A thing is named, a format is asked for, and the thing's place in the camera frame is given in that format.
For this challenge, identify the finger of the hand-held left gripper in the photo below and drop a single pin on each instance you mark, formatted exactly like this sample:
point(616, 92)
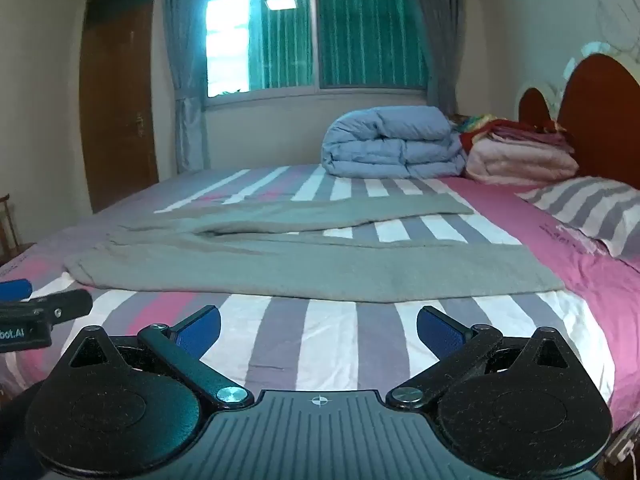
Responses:
point(67, 304)
point(14, 289)

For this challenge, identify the white plug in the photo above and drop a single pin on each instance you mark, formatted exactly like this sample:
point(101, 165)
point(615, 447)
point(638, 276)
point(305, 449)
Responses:
point(622, 445)

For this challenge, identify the window with green glass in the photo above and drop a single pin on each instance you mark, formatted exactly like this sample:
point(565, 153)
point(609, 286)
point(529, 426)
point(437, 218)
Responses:
point(360, 35)

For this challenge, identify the folded pink blanket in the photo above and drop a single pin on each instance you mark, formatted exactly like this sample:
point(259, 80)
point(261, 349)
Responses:
point(520, 165)

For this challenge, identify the wooden headboard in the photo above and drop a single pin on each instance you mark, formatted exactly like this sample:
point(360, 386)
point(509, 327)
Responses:
point(600, 115)

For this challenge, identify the wooden chair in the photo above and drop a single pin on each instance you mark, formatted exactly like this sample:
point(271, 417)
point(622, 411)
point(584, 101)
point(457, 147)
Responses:
point(7, 230)

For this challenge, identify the colourful striped cloth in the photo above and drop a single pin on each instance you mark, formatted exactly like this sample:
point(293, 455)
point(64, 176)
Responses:
point(472, 122)

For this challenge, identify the striped pillow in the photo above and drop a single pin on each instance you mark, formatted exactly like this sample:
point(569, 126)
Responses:
point(585, 210)

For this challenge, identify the grey curtain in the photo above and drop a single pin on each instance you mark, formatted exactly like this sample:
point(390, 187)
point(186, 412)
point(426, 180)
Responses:
point(442, 35)
point(187, 60)

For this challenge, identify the red folded cloth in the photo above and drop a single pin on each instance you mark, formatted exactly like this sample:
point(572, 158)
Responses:
point(505, 127)

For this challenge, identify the brown wooden door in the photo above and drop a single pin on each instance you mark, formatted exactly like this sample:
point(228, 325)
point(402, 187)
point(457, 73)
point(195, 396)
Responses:
point(120, 110)

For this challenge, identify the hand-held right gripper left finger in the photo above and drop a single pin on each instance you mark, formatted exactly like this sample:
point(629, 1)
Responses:
point(200, 334)

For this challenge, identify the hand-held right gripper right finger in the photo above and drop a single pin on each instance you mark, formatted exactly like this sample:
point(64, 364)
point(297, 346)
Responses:
point(440, 334)

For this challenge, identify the bed with striped sheet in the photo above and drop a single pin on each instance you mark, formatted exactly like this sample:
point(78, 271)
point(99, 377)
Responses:
point(325, 330)

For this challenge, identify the folded blue quilt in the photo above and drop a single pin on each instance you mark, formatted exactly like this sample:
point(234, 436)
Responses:
point(390, 145)

